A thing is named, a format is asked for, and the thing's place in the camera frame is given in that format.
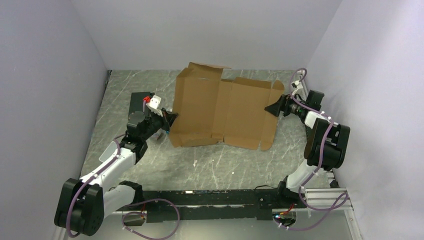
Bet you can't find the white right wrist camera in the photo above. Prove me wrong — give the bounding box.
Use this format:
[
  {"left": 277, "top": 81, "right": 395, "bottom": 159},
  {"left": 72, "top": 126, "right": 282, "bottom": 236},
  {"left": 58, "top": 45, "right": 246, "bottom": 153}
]
[{"left": 290, "top": 80, "right": 307, "bottom": 100}]

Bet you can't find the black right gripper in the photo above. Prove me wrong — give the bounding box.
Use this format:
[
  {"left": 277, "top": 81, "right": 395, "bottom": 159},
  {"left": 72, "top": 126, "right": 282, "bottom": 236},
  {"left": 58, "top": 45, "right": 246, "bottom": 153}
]
[{"left": 264, "top": 92, "right": 307, "bottom": 117}]

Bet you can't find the clear plastic jar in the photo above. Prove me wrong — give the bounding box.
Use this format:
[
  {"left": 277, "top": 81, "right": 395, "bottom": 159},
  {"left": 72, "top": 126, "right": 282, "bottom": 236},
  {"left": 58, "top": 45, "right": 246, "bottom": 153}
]
[{"left": 149, "top": 129, "right": 166, "bottom": 144}]

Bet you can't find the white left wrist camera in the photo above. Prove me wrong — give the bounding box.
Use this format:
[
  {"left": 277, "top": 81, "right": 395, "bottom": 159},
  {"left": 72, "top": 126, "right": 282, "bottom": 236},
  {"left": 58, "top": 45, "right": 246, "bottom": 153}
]
[{"left": 142, "top": 95, "right": 163, "bottom": 117}]

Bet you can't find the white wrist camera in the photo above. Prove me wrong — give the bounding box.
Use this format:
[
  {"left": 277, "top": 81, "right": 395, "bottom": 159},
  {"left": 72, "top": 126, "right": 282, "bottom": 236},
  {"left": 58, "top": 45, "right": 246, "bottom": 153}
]
[
  {"left": 290, "top": 80, "right": 307, "bottom": 100},
  {"left": 142, "top": 95, "right": 163, "bottom": 117}
]

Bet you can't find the flat black box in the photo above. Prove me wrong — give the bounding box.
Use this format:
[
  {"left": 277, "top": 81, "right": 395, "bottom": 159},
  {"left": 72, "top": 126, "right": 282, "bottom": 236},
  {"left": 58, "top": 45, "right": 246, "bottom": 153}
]
[{"left": 128, "top": 91, "right": 152, "bottom": 115}]

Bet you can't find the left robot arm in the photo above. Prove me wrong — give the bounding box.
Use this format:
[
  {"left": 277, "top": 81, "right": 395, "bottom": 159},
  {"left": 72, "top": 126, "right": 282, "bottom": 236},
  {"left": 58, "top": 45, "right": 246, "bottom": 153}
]
[{"left": 54, "top": 108, "right": 178, "bottom": 238}]

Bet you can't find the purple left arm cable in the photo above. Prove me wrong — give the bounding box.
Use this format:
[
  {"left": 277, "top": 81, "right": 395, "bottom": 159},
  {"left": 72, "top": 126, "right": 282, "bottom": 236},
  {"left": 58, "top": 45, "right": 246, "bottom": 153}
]
[{"left": 66, "top": 134, "right": 181, "bottom": 240}]

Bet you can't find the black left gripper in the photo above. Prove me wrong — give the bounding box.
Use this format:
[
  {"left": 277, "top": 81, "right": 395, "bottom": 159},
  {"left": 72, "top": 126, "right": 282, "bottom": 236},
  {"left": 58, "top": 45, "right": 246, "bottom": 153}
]
[{"left": 141, "top": 107, "right": 179, "bottom": 141}]

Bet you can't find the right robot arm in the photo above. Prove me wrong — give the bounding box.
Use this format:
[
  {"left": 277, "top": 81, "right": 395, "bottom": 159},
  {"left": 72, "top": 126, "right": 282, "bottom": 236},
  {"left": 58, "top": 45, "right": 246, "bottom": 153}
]
[{"left": 264, "top": 90, "right": 351, "bottom": 208}]

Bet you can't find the brown cardboard box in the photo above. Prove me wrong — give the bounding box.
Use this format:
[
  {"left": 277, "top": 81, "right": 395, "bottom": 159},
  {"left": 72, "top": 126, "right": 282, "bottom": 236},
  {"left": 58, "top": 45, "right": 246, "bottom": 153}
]
[{"left": 169, "top": 62, "right": 285, "bottom": 151}]

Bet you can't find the aluminium frame rail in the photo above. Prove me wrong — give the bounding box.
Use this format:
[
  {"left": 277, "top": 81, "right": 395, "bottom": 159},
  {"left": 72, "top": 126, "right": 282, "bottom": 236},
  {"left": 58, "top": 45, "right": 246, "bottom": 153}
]
[{"left": 304, "top": 188, "right": 348, "bottom": 209}]

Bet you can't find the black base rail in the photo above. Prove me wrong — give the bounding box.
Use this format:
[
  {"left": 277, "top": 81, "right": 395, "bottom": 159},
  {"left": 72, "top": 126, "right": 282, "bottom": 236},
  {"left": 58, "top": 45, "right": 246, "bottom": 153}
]
[{"left": 119, "top": 188, "right": 306, "bottom": 223}]

